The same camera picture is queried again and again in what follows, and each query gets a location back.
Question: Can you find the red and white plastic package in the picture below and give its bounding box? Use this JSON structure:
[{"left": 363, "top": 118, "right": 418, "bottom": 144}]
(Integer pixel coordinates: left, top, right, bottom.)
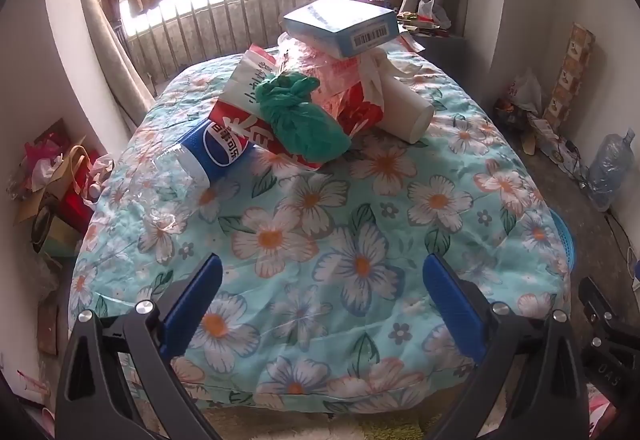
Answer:
[{"left": 277, "top": 32, "right": 386, "bottom": 138}]

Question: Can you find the pink plastic bag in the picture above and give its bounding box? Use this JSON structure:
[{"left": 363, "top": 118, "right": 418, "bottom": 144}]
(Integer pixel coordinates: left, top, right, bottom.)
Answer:
[{"left": 585, "top": 385, "right": 619, "bottom": 440}]

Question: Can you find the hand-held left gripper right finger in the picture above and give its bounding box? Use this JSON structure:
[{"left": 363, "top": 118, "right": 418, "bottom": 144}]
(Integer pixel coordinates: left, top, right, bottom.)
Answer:
[{"left": 422, "top": 252, "right": 593, "bottom": 440}]

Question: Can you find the metal window railing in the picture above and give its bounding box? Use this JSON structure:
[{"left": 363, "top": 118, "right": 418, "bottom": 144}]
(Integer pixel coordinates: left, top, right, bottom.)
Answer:
[{"left": 117, "top": 0, "right": 401, "bottom": 80}]

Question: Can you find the black basket with clutter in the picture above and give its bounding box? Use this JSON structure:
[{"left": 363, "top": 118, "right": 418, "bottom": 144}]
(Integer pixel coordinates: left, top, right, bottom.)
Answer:
[{"left": 494, "top": 97, "right": 526, "bottom": 127}]

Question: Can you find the tall printed cardboard box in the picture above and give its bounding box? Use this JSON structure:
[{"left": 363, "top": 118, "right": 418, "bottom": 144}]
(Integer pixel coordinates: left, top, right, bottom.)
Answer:
[{"left": 542, "top": 23, "right": 597, "bottom": 131}]

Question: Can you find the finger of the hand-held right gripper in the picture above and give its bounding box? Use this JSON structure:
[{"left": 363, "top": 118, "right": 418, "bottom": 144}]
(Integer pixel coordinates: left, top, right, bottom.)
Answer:
[{"left": 579, "top": 276, "right": 621, "bottom": 336}]

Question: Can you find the red and white plastic bag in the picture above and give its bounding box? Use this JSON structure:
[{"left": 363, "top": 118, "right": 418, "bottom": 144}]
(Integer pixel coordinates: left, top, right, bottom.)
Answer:
[{"left": 207, "top": 44, "right": 326, "bottom": 171}]

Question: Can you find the blue and white box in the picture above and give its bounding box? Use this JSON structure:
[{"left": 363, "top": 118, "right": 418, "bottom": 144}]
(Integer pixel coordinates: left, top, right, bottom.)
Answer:
[{"left": 282, "top": 0, "right": 401, "bottom": 60}]

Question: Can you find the green plastic bag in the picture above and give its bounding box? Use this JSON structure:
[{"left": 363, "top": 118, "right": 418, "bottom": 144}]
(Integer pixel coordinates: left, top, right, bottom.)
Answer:
[{"left": 257, "top": 72, "right": 352, "bottom": 163}]

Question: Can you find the white paper cup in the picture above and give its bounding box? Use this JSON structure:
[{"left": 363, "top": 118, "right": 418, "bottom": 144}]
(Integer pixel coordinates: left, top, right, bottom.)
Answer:
[{"left": 370, "top": 48, "right": 436, "bottom": 145}]

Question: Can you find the brown wooden board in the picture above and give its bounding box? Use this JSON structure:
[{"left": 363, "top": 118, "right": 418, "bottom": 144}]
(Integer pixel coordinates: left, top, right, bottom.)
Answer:
[{"left": 37, "top": 302, "right": 62, "bottom": 356}]

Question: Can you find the dark grey cabinet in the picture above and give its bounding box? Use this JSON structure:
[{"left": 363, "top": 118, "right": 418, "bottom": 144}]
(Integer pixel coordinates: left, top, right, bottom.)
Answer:
[{"left": 400, "top": 27, "right": 466, "bottom": 55}]

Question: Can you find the clear bottle with blue label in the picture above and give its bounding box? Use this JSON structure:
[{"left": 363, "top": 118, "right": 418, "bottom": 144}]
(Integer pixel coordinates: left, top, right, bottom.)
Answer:
[{"left": 131, "top": 119, "right": 257, "bottom": 241}]

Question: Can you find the floral teal blanket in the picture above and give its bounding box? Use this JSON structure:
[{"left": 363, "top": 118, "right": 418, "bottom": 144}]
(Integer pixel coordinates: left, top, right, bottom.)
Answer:
[{"left": 67, "top": 44, "right": 573, "bottom": 413}]

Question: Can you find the flat printed box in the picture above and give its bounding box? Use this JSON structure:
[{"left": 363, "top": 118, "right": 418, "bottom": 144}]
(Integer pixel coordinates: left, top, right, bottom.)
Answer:
[{"left": 525, "top": 117, "right": 571, "bottom": 165}]

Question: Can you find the pile of paper bags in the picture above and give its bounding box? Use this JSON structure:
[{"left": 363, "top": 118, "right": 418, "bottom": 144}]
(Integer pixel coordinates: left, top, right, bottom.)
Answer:
[{"left": 6, "top": 119, "right": 117, "bottom": 263}]

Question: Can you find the large blue water jug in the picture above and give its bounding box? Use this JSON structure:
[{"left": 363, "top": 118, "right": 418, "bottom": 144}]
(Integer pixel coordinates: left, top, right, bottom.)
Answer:
[{"left": 586, "top": 129, "right": 637, "bottom": 213}]

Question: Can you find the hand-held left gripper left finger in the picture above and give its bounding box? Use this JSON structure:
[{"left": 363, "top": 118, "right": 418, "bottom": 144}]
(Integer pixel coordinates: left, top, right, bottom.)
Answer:
[{"left": 54, "top": 252, "right": 223, "bottom": 440}]

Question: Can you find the blue plastic basket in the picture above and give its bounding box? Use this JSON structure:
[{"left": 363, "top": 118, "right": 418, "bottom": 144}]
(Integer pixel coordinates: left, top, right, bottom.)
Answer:
[{"left": 547, "top": 209, "right": 577, "bottom": 281}]

